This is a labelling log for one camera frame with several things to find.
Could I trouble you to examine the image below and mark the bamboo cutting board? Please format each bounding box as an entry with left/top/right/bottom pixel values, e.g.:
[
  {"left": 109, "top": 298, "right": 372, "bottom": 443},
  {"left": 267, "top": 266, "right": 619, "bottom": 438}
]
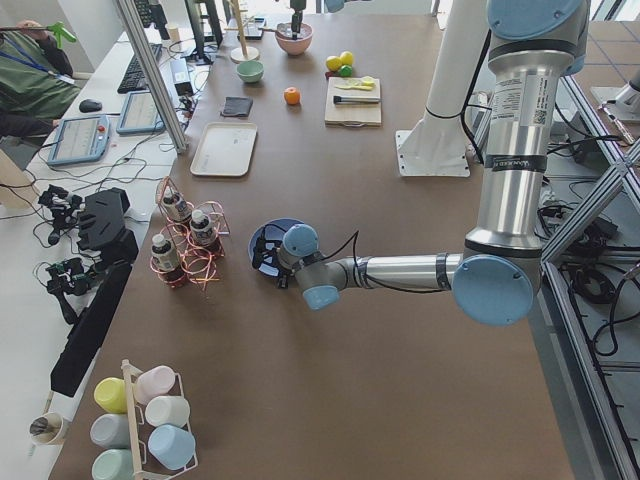
[{"left": 324, "top": 77, "right": 382, "bottom": 127}]

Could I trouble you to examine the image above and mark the grey cup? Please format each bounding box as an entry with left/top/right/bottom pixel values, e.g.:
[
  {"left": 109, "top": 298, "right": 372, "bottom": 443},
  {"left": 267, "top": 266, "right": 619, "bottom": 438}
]
[{"left": 90, "top": 413, "right": 130, "bottom": 449}]

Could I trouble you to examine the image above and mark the paper cup with tools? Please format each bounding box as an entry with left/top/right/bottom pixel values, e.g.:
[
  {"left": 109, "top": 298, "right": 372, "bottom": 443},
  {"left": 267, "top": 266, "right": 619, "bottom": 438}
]
[{"left": 29, "top": 412, "right": 68, "bottom": 446}]

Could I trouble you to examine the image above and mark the blue cup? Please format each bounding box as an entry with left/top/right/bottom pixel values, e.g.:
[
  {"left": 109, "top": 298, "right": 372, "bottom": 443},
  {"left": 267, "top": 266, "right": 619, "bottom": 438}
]
[{"left": 147, "top": 424, "right": 196, "bottom": 470}]

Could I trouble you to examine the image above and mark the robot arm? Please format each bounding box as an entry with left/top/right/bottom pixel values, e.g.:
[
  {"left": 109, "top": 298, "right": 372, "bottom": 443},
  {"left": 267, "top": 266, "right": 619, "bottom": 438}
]
[
  {"left": 289, "top": 0, "right": 350, "bottom": 39},
  {"left": 251, "top": 1, "right": 590, "bottom": 325}
]

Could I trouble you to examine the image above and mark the orange mandarin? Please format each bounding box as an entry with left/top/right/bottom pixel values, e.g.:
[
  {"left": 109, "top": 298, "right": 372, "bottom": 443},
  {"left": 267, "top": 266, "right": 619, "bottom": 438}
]
[{"left": 283, "top": 87, "right": 301, "bottom": 106}]

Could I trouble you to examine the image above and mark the wooden cup tree stand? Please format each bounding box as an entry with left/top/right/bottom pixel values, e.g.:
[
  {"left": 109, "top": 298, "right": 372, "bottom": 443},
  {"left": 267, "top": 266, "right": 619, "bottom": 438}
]
[{"left": 226, "top": 0, "right": 260, "bottom": 64}]

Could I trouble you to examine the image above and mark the pink ice bowl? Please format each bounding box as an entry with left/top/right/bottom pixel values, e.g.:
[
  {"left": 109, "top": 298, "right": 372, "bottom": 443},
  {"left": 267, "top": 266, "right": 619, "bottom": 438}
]
[{"left": 275, "top": 23, "right": 313, "bottom": 56}]

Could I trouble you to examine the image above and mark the teach pendant far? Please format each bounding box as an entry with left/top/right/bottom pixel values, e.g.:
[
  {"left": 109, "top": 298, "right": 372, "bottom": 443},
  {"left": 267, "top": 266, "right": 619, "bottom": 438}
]
[{"left": 116, "top": 91, "right": 165, "bottom": 136}]

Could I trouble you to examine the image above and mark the tea bottle lower side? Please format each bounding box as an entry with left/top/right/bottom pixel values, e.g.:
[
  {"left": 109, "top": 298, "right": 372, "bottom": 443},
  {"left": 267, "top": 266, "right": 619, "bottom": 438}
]
[{"left": 151, "top": 233, "right": 187, "bottom": 288}]

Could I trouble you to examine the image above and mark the black computer mouse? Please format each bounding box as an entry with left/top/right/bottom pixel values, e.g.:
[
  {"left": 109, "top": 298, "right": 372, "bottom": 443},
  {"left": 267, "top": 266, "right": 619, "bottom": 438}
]
[{"left": 78, "top": 99, "right": 103, "bottom": 113}]

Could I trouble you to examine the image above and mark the tea bottle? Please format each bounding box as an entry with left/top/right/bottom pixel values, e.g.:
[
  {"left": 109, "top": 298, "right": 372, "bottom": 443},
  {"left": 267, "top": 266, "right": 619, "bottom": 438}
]
[
  {"left": 151, "top": 233, "right": 187, "bottom": 288},
  {"left": 190, "top": 209, "right": 221, "bottom": 256}
]

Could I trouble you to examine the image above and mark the yellow plastic knife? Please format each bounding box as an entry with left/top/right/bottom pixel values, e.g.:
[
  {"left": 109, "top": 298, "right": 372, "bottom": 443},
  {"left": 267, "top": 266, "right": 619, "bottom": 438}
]
[{"left": 334, "top": 83, "right": 375, "bottom": 91}]

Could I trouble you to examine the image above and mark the blue plate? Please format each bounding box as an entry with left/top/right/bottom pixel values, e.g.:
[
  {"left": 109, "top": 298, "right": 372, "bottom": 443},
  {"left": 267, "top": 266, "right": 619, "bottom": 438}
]
[{"left": 247, "top": 217, "right": 303, "bottom": 262}]

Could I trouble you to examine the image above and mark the yellow cup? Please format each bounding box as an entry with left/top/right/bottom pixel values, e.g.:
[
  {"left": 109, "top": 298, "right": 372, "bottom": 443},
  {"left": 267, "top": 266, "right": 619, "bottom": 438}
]
[{"left": 93, "top": 377, "right": 127, "bottom": 414}]

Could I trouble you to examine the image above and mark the white cup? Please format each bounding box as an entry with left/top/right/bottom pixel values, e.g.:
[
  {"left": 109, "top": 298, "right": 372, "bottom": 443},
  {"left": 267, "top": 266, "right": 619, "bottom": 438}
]
[{"left": 145, "top": 395, "right": 191, "bottom": 428}]

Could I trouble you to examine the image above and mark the black keyboard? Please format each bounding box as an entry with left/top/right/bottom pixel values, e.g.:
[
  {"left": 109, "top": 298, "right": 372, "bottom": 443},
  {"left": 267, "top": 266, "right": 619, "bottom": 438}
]
[{"left": 117, "top": 44, "right": 163, "bottom": 94}]

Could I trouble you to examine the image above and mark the steel muddler black tip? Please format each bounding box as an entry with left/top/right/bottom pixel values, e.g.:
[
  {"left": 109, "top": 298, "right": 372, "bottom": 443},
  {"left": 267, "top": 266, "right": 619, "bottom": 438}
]
[{"left": 332, "top": 95, "right": 381, "bottom": 105}]

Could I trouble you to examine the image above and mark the cream rabbit tray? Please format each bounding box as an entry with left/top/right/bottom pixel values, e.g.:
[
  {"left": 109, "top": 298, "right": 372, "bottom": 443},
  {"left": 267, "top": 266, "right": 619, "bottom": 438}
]
[{"left": 190, "top": 122, "right": 258, "bottom": 178}]

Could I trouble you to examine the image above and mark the aluminium frame post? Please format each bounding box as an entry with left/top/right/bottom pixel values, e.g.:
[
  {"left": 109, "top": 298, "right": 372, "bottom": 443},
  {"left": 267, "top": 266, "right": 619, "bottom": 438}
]
[{"left": 115, "top": 0, "right": 187, "bottom": 154}]

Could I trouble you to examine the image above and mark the tea bottle upper rack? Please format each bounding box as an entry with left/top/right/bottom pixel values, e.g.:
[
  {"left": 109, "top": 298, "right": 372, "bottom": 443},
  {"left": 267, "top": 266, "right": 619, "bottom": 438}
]
[{"left": 162, "top": 190, "right": 191, "bottom": 223}]

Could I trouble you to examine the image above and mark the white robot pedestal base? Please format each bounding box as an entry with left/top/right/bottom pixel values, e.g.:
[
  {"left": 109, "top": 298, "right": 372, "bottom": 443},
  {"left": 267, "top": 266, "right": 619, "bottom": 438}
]
[{"left": 395, "top": 0, "right": 501, "bottom": 179}]

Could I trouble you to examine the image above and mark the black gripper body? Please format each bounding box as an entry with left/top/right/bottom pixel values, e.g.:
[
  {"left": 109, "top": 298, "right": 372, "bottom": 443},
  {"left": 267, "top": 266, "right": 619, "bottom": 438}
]
[{"left": 251, "top": 234, "right": 292, "bottom": 276}]

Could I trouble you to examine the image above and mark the copper wire bottle rack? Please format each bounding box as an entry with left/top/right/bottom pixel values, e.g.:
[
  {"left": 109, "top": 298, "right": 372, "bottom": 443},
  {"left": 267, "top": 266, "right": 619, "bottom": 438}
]
[{"left": 149, "top": 177, "right": 230, "bottom": 290}]

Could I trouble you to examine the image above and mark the pink cup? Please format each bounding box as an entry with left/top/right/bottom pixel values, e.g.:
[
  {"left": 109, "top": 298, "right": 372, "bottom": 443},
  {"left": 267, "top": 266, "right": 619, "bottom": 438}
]
[{"left": 133, "top": 365, "right": 176, "bottom": 405}]

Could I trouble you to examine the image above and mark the green lime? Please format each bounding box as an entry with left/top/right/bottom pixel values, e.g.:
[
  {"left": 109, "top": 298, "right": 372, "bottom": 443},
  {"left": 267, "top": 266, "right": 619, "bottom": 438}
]
[{"left": 337, "top": 64, "right": 353, "bottom": 77}]

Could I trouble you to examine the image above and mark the green bowl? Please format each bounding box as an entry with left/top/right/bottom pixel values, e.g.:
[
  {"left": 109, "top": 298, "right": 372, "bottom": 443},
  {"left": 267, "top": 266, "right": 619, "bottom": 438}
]
[{"left": 236, "top": 60, "right": 264, "bottom": 84}]

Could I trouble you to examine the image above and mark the green cup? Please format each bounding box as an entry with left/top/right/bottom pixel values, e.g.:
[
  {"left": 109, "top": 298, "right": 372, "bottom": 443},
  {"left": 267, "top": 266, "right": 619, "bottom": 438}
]
[{"left": 91, "top": 449, "right": 134, "bottom": 480}]

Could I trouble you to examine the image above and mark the yellow lemon near strawberry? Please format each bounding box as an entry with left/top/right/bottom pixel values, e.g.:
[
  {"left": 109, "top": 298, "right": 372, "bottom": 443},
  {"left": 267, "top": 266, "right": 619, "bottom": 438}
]
[{"left": 325, "top": 56, "right": 343, "bottom": 72}]

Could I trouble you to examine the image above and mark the yellow lemon near lime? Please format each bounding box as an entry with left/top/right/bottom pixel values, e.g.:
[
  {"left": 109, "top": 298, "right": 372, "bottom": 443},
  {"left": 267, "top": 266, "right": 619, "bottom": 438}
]
[{"left": 340, "top": 51, "right": 354, "bottom": 66}]

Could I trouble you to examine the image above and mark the tea bottle lower front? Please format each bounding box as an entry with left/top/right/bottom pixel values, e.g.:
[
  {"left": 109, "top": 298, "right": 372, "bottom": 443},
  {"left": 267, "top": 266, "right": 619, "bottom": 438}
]
[{"left": 190, "top": 209, "right": 221, "bottom": 256}]

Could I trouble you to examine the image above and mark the teach pendant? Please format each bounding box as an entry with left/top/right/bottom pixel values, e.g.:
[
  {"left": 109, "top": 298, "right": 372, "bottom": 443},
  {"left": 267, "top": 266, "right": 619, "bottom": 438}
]
[
  {"left": 116, "top": 91, "right": 165, "bottom": 136},
  {"left": 46, "top": 115, "right": 110, "bottom": 166}
]

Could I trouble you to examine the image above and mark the teach pendant near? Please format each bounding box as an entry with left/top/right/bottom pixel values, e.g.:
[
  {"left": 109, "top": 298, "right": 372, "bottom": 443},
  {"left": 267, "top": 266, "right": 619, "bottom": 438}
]
[{"left": 46, "top": 115, "right": 110, "bottom": 166}]

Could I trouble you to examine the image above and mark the grey folded cloth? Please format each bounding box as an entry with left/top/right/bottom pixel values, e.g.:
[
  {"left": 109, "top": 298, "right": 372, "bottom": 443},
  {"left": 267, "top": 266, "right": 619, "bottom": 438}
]
[{"left": 220, "top": 96, "right": 253, "bottom": 118}]

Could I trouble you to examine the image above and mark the seated person green jacket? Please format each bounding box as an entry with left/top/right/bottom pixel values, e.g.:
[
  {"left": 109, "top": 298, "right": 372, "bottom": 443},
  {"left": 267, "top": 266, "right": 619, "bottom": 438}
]
[{"left": 1, "top": 20, "right": 80, "bottom": 138}]

